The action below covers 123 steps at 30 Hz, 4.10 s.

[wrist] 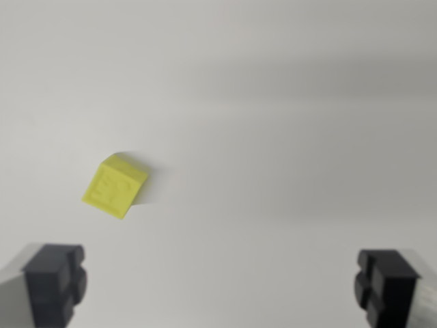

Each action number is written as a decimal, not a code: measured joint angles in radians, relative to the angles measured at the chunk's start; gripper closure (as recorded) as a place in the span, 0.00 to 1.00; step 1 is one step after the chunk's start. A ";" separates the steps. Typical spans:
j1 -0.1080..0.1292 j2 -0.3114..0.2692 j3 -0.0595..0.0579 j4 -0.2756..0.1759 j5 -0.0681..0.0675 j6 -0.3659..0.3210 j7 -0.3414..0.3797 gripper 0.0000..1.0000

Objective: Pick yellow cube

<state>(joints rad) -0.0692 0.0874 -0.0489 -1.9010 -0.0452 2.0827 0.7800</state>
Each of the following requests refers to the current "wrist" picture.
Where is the black silver gripper left finger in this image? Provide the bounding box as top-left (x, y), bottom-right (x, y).
top-left (0, 243), bottom-right (88, 328)

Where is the black silver gripper right finger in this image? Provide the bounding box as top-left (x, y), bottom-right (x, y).
top-left (353, 248), bottom-right (437, 328)

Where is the yellow embossed cube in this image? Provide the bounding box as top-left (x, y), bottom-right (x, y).
top-left (81, 153), bottom-right (150, 220)

